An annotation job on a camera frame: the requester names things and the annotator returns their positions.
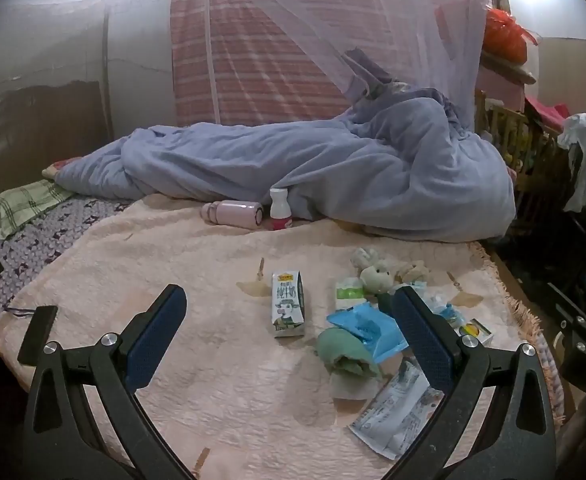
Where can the small white bottle red label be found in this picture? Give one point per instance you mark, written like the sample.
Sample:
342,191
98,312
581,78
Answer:
279,210

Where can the blue plastic wrapper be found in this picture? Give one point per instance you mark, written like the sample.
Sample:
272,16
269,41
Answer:
368,330

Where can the peach fringed blanket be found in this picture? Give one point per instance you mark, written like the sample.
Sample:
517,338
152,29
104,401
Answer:
198,400

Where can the white green milk carton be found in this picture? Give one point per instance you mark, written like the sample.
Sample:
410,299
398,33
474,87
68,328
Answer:
288,310

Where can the pink cabinet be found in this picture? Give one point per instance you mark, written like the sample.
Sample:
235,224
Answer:
493,90

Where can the pink striped mattress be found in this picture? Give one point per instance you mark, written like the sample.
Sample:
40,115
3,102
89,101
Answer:
253,60

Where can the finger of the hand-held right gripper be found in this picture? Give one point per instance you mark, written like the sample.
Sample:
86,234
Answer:
575,307

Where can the clear printed plastic wrapper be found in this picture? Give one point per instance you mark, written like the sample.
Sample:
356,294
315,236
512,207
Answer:
398,410

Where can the orange plastic bag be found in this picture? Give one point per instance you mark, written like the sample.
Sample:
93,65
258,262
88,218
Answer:
505,35

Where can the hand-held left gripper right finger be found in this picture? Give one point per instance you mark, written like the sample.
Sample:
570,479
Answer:
423,340

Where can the purple patterned bed sheet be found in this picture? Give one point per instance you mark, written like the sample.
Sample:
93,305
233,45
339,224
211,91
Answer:
38,245

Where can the pink bottle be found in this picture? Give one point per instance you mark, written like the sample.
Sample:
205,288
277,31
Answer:
233,211

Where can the green cloth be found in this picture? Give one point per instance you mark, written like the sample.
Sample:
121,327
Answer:
345,355

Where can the red garment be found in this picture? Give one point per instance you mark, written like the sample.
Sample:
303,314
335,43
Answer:
548,107

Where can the small clear blue wrapper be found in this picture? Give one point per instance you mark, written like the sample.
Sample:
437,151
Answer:
445,310

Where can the light blue duvet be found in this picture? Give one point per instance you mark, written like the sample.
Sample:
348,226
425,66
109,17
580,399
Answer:
323,170

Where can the beige plush toy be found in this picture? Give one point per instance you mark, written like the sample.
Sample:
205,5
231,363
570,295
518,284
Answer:
378,275

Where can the green white tissue packet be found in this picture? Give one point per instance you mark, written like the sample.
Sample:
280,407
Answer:
348,295

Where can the yellow green white box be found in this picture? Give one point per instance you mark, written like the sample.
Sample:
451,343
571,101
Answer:
475,331

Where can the brown wooden headboard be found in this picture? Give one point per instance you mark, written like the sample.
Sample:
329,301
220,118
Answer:
33,120

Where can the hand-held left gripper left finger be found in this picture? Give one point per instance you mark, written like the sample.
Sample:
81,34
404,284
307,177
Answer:
155,340

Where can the white mosquito net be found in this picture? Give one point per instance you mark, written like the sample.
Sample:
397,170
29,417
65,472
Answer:
323,10

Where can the wooden crib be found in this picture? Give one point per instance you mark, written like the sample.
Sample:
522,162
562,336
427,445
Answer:
503,130

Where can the black rectangular device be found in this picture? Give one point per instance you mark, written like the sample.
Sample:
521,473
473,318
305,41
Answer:
38,332

